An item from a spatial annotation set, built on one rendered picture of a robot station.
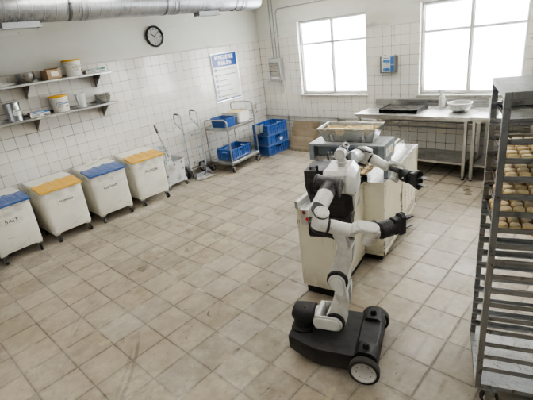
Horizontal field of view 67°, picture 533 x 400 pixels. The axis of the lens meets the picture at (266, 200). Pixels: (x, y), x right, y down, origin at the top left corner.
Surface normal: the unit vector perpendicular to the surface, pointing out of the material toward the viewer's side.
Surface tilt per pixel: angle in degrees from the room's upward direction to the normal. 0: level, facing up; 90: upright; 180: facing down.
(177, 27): 90
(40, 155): 90
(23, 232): 93
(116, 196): 92
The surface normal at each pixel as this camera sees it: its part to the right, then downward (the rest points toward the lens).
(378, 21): -0.67, 0.36
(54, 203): 0.72, 0.21
